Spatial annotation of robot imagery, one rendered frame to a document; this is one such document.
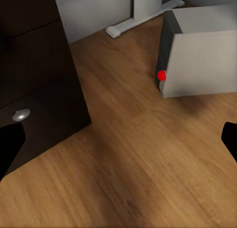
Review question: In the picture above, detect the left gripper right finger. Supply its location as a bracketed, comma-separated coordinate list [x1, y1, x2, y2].
[221, 122, 237, 162]

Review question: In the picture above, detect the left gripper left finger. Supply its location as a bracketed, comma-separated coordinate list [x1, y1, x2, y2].
[0, 122, 26, 182]

